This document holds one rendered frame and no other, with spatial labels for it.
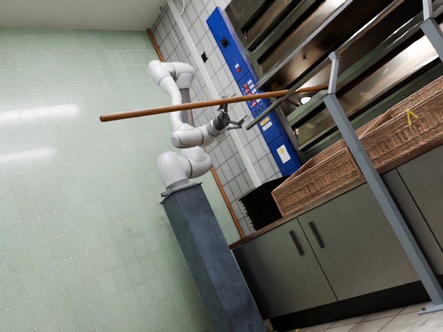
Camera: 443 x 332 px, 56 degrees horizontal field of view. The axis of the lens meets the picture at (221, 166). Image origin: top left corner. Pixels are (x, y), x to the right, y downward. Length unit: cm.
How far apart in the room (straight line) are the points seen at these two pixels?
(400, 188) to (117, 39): 264
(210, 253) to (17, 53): 193
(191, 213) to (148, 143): 92
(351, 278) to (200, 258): 87
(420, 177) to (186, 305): 177
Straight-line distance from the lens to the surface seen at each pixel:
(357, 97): 251
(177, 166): 262
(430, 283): 187
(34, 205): 279
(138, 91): 347
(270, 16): 288
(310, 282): 228
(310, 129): 271
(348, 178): 202
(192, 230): 248
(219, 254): 252
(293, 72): 272
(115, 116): 171
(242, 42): 305
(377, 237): 197
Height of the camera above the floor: 48
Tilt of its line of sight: 12 degrees up
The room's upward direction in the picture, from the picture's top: 25 degrees counter-clockwise
